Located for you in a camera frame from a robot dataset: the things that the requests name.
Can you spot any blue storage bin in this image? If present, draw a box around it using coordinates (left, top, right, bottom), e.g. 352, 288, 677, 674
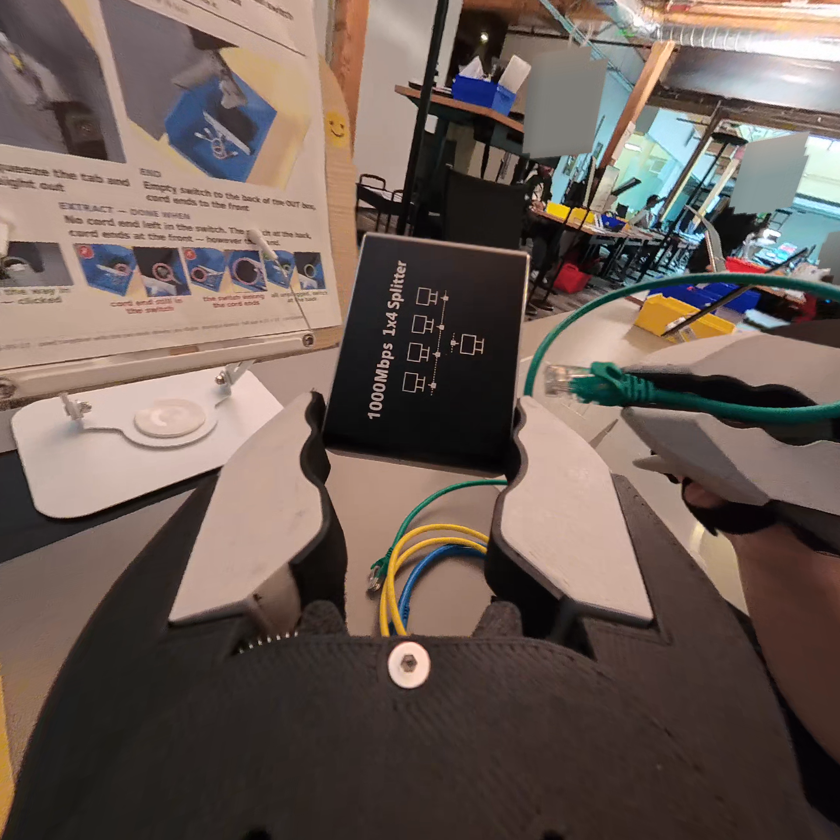
451, 74, 517, 117

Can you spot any yellow ethernet cable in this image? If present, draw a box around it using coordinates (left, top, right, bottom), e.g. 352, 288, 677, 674
378, 522, 490, 636

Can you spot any wooden support post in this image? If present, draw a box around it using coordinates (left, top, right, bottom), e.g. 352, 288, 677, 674
594, 41, 677, 172

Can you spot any green ethernet cable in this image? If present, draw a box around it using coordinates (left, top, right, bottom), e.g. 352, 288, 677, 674
369, 274, 840, 592

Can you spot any white stand base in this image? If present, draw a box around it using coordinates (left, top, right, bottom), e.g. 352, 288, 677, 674
10, 366, 284, 521

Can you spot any blue ethernet cable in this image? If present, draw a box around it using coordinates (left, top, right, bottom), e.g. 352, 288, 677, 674
396, 545, 490, 636

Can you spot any black mat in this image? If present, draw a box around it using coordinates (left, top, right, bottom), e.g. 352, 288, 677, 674
0, 449, 221, 565

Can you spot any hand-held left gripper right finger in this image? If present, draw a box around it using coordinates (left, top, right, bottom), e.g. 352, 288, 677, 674
487, 395, 656, 626

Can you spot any small yellow storage bin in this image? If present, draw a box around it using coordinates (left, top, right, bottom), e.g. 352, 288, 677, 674
633, 293, 737, 343

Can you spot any black wire chair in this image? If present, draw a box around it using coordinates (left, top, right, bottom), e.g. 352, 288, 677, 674
357, 174, 406, 229

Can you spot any person's right hand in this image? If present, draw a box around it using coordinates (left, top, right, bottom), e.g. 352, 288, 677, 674
682, 482, 840, 763

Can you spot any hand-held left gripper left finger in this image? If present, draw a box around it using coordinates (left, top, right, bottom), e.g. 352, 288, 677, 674
168, 390, 349, 643

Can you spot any black ethernet splitter box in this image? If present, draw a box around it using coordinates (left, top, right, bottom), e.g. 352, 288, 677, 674
322, 233, 531, 477

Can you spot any printed instruction poster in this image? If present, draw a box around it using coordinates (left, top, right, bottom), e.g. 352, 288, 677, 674
0, 0, 343, 375

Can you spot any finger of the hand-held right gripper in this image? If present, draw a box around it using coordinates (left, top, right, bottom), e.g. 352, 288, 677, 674
619, 406, 840, 511
622, 330, 840, 409

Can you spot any black chair back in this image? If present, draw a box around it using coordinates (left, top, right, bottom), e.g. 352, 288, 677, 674
443, 165, 531, 258

